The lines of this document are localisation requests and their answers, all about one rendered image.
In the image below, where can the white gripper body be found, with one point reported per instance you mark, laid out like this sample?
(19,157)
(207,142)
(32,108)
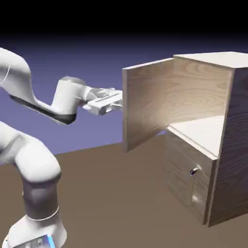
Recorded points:
(104,103)

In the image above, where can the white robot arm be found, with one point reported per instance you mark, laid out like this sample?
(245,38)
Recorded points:
(38,164)

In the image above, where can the light wood swinging door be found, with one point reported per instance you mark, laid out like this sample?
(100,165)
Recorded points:
(143,104)

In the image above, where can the light wood cabinet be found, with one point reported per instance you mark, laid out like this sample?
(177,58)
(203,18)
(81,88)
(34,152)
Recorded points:
(228,135)

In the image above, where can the light wood closed door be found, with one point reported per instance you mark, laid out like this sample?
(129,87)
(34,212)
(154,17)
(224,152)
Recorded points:
(186,174)

